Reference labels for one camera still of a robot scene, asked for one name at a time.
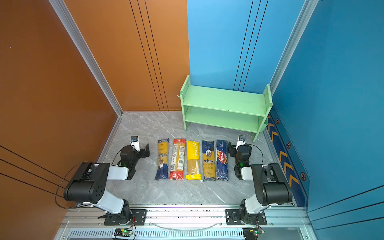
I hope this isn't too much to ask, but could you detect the dark blue portrait spaghetti bag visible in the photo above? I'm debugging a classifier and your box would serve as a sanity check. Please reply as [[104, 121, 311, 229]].
[[202, 141, 216, 181]]

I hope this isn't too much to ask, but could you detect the blue yellow spaghetti bag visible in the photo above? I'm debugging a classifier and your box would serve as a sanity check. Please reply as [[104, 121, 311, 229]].
[[155, 139, 169, 180]]

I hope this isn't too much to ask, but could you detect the red white spaghetti bag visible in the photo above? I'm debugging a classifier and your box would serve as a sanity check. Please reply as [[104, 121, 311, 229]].
[[169, 139, 186, 180]]

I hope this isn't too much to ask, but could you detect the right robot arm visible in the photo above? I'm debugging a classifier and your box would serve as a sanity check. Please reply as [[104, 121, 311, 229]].
[[226, 143, 293, 226]]

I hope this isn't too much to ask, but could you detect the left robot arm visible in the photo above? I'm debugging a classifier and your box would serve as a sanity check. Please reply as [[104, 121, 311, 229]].
[[64, 143, 150, 226]]

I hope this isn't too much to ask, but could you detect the green wooden two-tier shelf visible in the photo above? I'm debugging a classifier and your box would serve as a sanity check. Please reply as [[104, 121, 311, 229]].
[[179, 75, 273, 142]]

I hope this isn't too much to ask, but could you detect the blue Barilla spaghetti box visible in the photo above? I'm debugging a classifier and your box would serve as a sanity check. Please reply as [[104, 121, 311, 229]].
[[216, 140, 229, 181]]

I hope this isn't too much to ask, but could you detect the left green circuit board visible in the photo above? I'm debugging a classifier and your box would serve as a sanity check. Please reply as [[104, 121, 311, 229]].
[[113, 228, 135, 240]]

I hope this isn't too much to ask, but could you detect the green circuit board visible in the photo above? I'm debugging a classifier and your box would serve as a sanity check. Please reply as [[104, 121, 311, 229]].
[[243, 228, 265, 240], [113, 228, 135, 240]]

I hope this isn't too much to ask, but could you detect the right green circuit board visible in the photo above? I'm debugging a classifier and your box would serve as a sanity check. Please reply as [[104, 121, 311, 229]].
[[243, 228, 265, 240]]

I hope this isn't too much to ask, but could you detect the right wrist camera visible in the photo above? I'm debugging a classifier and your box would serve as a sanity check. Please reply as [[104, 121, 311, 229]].
[[236, 135, 246, 151]]

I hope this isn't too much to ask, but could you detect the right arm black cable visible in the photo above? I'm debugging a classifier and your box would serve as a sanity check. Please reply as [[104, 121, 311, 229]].
[[248, 143, 265, 165]]

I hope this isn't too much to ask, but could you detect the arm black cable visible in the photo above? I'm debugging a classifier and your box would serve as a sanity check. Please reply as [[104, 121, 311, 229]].
[[248, 143, 265, 165], [54, 149, 124, 210]]

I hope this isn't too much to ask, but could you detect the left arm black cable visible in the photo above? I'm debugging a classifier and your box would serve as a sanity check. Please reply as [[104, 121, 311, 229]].
[[54, 149, 124, 210]]

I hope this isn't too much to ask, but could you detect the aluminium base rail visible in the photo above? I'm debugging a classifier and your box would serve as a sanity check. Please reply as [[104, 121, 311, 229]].
[[55, 204, 317, 240]]

